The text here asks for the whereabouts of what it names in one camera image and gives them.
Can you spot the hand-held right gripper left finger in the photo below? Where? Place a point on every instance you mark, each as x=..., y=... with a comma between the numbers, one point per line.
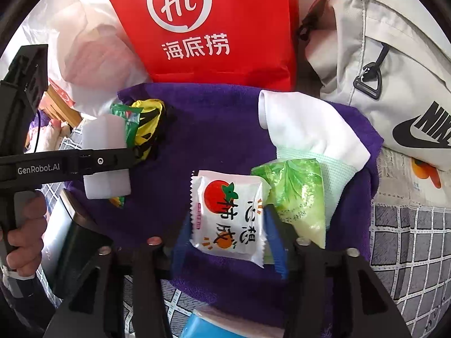
x=180, y=243

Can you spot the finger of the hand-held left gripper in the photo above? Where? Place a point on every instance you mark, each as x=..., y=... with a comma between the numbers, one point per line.
x=105, y=160

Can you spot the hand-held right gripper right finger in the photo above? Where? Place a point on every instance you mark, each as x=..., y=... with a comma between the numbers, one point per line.
x=276, y=246

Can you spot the white sponge block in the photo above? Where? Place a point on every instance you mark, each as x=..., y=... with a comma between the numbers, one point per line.
x=104, y=130

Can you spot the green snack packet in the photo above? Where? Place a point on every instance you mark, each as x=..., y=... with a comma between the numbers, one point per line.
x=128, y=123

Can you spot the white tomato print packet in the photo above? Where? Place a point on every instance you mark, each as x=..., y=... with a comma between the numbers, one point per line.
x=225, y=218

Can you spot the light green tissue packet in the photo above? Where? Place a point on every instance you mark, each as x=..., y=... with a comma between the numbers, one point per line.
x=299, y=193

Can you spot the yellow mesh pouch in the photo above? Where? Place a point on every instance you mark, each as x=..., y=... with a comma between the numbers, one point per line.
x=151, y=123

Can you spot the purple towel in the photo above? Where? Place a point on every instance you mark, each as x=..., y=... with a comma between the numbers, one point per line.
x=218, y=130

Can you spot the white sock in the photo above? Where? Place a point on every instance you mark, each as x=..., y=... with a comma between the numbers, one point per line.
x=310, y=126

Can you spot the person's left hand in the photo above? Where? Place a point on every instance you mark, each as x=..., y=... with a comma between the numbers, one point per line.
x=28, y=218

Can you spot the wooden bed headboard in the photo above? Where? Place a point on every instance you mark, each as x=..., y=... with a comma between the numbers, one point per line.
x=65, y=112

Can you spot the white plastic shopping bag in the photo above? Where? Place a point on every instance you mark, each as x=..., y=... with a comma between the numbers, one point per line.
x=88, y=42

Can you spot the dark tea tin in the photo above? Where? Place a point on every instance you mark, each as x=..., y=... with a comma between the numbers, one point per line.
x=60, y=232

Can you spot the blue tissue pack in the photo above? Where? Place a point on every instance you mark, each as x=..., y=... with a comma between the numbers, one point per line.
x=208, y=327

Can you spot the grey checked tablecloth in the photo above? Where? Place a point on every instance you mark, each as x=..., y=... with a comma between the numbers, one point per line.
x=405, y=253

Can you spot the red paper shopping bag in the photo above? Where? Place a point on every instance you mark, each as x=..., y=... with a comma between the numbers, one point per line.
x=211, y=24

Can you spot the grey fabric waist bag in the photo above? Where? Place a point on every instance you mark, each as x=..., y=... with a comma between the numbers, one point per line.
x=387, y=60

